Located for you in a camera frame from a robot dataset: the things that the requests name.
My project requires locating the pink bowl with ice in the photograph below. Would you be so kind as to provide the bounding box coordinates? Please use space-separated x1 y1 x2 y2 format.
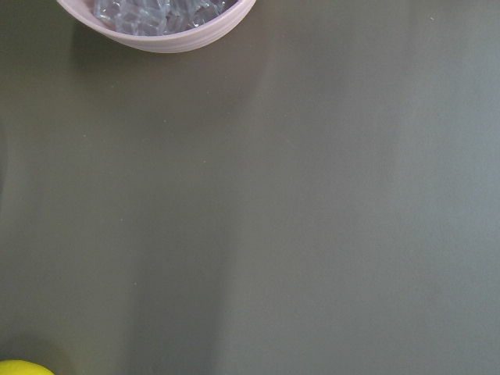
59 1 255 53

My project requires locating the yellow lemon lower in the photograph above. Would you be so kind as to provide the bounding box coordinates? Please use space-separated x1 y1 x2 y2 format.
0 359 54 375

